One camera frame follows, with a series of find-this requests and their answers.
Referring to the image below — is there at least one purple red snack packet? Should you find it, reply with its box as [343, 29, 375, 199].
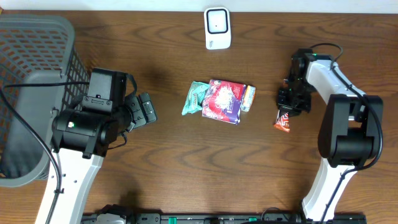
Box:
[202, 80, 246, 124]

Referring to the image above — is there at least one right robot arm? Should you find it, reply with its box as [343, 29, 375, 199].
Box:
[274, 47, 383, 223]

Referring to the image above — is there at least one grey plastic basket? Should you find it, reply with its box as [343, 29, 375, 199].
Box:
[1, 14, 90, 187]

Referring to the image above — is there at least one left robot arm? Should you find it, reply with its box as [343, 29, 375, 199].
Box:
[35, 93, 157, 223]

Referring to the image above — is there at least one white orange small packet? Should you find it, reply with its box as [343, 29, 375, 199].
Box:
[241, 85, 256, 112]

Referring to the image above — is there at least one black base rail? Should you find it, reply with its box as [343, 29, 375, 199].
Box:
[80, 205, 368, 224]

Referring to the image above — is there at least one orange red snack packet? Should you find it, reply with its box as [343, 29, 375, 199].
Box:
[274, 110, 290, 133]

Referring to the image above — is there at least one teal wipes packet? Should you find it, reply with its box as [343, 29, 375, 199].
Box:
[182, 81, 210, 116]

